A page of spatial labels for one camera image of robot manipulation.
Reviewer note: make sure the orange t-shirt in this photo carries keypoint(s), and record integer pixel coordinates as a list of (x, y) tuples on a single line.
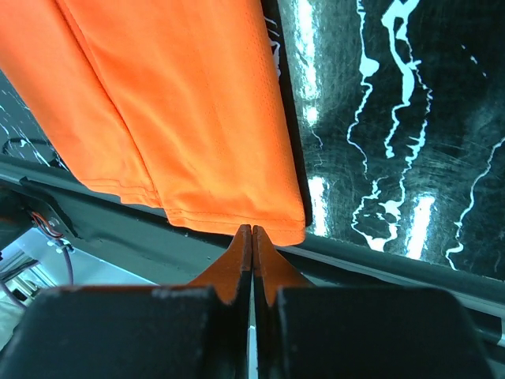
[(170, 104)]

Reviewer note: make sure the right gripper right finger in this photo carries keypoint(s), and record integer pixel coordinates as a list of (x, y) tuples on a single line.
[(272, 272)]

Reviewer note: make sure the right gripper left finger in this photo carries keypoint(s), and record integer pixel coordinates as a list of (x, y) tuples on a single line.
[(230, 280)]

